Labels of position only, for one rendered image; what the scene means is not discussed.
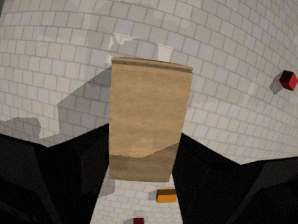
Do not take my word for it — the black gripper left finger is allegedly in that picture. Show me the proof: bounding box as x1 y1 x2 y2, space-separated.
0 123 109 224

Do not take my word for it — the small red block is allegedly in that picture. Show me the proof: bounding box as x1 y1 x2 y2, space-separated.
279 71 298 91
133 217 145 224

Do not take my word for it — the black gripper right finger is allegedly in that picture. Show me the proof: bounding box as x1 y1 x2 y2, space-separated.
172 133 298 224

